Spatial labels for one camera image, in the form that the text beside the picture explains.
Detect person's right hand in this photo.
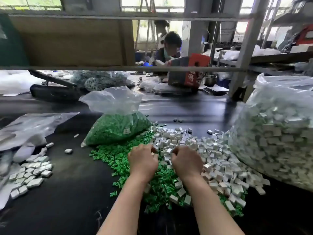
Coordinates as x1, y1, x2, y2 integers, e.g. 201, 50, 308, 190
171, 145, 204, 181

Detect person's left hand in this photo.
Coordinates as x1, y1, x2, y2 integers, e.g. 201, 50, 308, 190
128, 143, 159, 183

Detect pile of green parts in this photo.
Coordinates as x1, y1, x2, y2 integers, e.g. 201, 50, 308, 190
89, 131, 245, 213

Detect pile of white plastic caps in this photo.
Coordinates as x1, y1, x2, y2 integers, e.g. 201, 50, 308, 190
152, 126, 271, 213

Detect pile of assembled white pieces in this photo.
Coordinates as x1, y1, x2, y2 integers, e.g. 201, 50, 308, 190
9, 142, 54, 200

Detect person's right forearm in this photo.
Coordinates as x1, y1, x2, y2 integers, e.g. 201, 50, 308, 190
186, 175, 245, 235

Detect person's left forearm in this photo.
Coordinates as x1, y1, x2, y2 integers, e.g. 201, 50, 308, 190
97, 176, 152, 235

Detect bag of green clips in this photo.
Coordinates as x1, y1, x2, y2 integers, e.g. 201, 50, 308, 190
79, 86, 153, 147

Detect clear bag of pale parts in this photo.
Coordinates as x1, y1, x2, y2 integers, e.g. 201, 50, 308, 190
71, 71, 133, 92

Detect large bag of white caps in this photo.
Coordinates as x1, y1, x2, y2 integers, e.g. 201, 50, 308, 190
228, 73, 313, 193

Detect crumpled white plastic bag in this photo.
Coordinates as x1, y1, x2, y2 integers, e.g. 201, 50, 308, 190
138, 76, 169, 93

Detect white paper sheets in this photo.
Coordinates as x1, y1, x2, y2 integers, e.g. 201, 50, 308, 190
205, 84, 231, 94

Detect metal bowl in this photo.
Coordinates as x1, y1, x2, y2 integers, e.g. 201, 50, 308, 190
203, 74, 219, 87

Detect black table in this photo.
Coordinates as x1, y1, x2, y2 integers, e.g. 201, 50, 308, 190
0, 71, 313, 235

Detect black and red box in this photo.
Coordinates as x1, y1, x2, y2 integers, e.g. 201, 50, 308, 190
168, 53, 211, 88

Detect empty clear plastic bag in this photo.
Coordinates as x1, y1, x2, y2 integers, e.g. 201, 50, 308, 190
0, 112, 80, 211

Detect white bags on shelf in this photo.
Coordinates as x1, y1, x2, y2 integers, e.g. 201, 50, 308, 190
222, 44, 287, 62

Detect brown board panel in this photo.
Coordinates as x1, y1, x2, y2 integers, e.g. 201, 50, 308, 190
10, 16, 136, 68

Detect white plastic sheet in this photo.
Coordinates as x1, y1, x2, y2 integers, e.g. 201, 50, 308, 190
0, 70, 50, 96

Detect grey metal shelf frame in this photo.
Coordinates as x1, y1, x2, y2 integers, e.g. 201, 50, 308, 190
0, 0, 313, 101

